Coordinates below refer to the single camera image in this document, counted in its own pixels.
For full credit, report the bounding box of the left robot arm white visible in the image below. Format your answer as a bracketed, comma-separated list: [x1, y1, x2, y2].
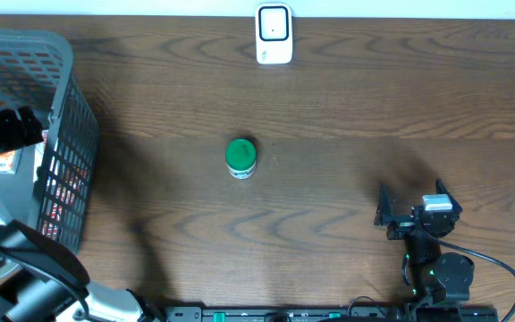
[0, 106, 167, 321]

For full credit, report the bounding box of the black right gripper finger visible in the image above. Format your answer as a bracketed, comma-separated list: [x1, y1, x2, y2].
[435, 178, 451, 197]
[374, 183, 415, 226]

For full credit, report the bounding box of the red snack wrapper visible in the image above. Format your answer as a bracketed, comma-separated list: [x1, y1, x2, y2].
[39, 163, 89, 247]

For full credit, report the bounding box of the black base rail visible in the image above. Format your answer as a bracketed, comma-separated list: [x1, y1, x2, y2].
[164, 305, 499, 322]

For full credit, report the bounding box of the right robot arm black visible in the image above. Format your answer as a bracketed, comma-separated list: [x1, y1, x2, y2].
[374, 180, 474, 305]

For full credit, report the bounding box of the orange tissue pack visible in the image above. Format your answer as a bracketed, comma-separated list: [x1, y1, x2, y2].
[0, 149, 22, 174]

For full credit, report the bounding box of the grey plastic basket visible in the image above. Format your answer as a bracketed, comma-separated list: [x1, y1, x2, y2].
[0, 29, 99, 252]

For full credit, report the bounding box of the green lid jar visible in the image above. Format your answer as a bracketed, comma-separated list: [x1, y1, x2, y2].
[225, 139, 258, 180]

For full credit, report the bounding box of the white barcode scanner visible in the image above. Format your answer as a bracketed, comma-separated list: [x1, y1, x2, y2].
[255, 3, 293, 64]

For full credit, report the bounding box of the white Panadol box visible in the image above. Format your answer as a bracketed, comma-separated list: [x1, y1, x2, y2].
[33, 130, 48, 182]

